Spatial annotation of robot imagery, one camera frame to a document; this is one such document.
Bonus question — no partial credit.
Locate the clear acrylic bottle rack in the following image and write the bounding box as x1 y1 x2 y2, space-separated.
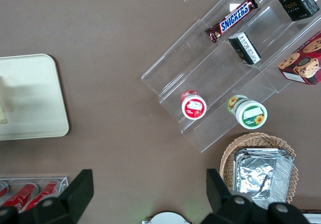
0 176 69 211

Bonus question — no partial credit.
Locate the black Face box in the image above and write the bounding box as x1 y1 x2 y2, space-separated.
276 0 320 22

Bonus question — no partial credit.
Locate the cream plastic tray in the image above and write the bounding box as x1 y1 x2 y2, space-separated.
0 53 70 141

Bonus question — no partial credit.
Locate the red lid jar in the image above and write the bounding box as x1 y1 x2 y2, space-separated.
180 90 208 120

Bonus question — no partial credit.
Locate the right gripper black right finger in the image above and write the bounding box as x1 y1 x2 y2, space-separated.
202 168 268 224

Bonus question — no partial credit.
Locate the Snickers chocolate bar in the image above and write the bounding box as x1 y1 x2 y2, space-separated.
205 0 259 44

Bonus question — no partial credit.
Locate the clear acrylic stepped shelf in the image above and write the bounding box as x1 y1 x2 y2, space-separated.
140 0 321 154

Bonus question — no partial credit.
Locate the red cookie box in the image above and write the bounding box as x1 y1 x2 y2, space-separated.
277 32 321 86

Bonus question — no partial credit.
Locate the light wicker basket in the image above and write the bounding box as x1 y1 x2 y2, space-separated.
219 133 299 204

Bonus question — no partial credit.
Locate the aluminium foil container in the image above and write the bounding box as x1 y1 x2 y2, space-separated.
235 148 293 159
232 153 294 209

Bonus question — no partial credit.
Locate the green lid sunflower jar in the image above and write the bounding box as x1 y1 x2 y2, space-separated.
227 94 268 130

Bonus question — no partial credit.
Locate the black box white label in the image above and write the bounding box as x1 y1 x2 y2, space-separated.
228 32 262 66

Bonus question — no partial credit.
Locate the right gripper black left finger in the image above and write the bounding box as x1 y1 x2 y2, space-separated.
32 169 94 224

